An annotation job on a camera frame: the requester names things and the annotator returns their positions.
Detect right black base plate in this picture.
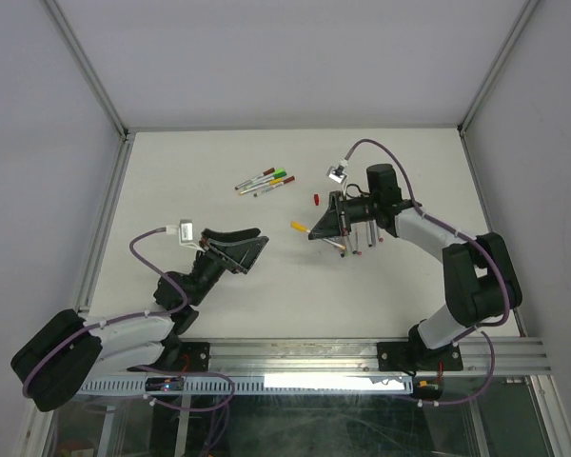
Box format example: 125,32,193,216
376,341,463,375

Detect slotted grey cable duct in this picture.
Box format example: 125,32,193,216
79,373,413,397

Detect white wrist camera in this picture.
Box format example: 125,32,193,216
326,159,348,191
165,219,202,250

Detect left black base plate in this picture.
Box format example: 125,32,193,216
170,341,210,372

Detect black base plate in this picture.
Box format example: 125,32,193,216
170,341,210,372
376,341,463,375

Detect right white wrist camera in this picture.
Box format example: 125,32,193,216
326,159,348,191

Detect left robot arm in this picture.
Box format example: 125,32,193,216
10,225,269,412

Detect dark red capped marker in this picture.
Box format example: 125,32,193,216
253,176,295,197

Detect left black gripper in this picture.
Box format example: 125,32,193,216
187,228,267,307

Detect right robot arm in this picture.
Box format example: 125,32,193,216
308,164,522,374

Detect aluminium front rail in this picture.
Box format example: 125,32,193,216
201,336,552,378

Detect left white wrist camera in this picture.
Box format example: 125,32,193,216
165,219,202,250

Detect grey purple pen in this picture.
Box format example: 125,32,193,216
367,221,377,248

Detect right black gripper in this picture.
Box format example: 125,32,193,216
307,190,379,239

